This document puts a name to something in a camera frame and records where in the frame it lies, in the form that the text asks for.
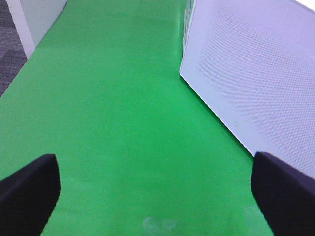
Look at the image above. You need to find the white microwave oven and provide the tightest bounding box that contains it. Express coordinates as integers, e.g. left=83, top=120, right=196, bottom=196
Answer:
left=183, top=0, right=195, bottom=54

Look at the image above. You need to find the white microwave door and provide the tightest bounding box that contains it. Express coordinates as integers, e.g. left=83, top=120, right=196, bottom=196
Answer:
left=180, top=0, right=315, bottom=177

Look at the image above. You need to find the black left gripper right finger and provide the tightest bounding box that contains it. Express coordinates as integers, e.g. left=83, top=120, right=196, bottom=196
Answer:
left=251, top=152, right=315, bottom=236

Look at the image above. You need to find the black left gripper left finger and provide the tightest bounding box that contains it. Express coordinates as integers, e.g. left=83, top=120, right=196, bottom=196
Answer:
left=0, top=154, right=61, bottom=236

